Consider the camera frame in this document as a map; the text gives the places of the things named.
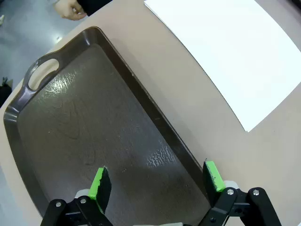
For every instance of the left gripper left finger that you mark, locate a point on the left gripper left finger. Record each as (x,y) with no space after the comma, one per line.
(101,188)

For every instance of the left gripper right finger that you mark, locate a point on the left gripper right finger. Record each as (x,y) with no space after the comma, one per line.
(212,181)

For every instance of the white A4 paper sheet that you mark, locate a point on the white A4 paper sheet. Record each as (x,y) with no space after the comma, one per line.
(223,47)

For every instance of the person's right hand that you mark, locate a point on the person's right hand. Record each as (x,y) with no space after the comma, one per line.
(69,9)

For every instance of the empty brown plastic tray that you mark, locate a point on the empty brown plastic tray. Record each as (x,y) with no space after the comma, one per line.
(82,117)

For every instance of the black bag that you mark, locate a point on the black bag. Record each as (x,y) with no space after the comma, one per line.
(4,93)

